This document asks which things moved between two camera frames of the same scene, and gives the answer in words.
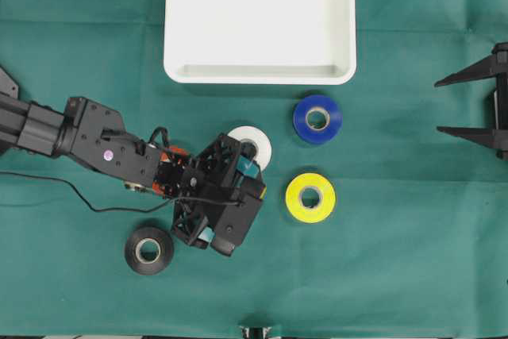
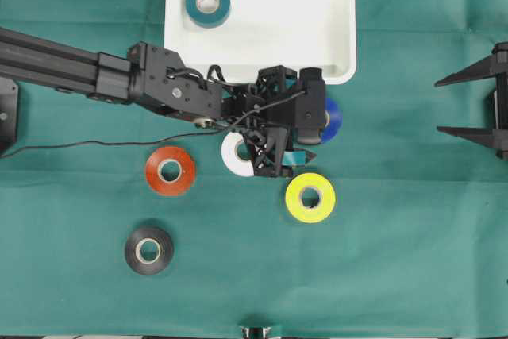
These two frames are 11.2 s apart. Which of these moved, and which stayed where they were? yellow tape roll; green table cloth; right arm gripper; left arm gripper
Moved: left arm gripper
Stayed: green table cloth; yellow tape roll; right arm gripper
